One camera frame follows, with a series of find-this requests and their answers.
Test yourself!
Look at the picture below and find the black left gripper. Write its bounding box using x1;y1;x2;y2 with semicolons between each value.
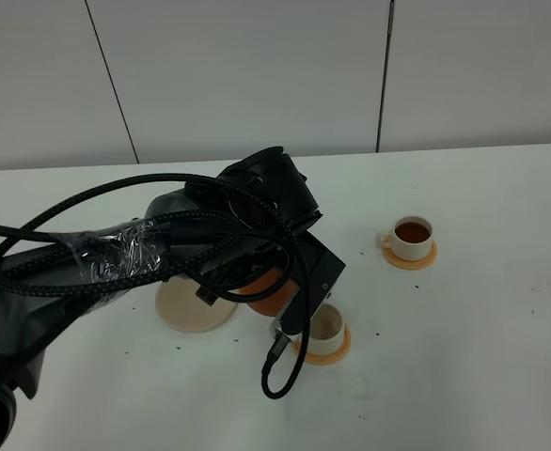
195;229;304;305

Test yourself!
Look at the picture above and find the brown clay teapot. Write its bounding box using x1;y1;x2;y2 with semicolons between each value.
240;267;300;317

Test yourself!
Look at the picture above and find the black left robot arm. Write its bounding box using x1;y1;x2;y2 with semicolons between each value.
0;147;321;447

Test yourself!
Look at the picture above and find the beige round teapot saucer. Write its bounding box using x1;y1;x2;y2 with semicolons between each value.
155;277;237;333

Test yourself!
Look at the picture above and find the white teacup near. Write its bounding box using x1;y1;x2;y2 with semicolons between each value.
307;303;345;357

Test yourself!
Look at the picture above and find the white teacup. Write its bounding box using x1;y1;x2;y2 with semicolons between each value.
376;216;433;262
307;303;345;357

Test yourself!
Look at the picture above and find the orange coaster near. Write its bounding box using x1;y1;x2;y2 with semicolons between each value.
305;325;352;365

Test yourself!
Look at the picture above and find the orange coaster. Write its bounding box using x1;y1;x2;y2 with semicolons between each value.
382;241;438;271
305;325;352;365

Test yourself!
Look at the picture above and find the white teacup far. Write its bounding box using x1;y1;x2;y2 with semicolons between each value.
376;216;433;262

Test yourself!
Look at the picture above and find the orange coaster far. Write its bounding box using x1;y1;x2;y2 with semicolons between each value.
382;241;438;271

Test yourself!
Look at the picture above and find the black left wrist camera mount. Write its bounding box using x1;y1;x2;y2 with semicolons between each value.
275;231;346;338

